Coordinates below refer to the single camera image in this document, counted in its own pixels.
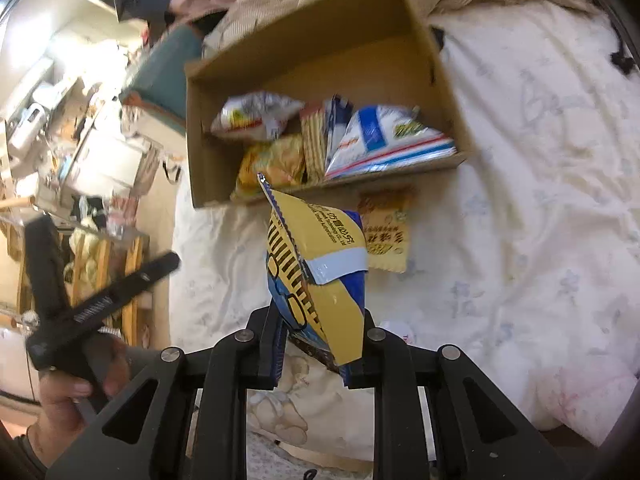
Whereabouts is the teal padded bed end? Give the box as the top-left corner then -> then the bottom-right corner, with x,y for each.
122,25 -> 206,131

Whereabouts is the yellow crinkly snack packet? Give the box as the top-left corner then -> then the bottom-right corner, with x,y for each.
232,134 -> 307,199

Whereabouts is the tan cracker packet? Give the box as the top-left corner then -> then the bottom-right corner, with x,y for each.
299,101 -> 331,186

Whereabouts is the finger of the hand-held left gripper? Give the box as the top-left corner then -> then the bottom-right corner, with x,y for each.
24,216 -> 68,332
114,252 -> 182,302

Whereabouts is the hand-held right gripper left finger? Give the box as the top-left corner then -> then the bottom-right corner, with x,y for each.
47,304 -> 289,480

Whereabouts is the orange yellow snack packet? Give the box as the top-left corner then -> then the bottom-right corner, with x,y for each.
356,187 -> 416,275

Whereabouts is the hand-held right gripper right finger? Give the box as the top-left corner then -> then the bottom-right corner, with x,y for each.
344,309 -> 577,480

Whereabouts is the brown cardboard box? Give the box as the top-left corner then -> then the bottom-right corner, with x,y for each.
184,0 -> 474,210

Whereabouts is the blue white snack packet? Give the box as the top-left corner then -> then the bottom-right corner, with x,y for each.
322,94 -> 355,161

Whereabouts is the white blue snack bag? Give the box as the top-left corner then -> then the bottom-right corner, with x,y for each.
324,105 -> 459,181

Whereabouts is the pink white fluffy blanket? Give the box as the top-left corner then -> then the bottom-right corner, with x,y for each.
520,350 -> 640,449

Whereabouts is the wooden rack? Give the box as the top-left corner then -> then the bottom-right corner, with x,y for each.
65,232 -> 151,347

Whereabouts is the person's left hand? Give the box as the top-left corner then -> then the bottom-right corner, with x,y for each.
27,339 -> 132,467

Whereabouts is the yellow blue snack packet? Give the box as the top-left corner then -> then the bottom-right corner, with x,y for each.
256,174 -> 370,369

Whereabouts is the white bear-print bed sheet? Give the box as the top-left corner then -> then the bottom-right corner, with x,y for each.
167,0 -> 640,462

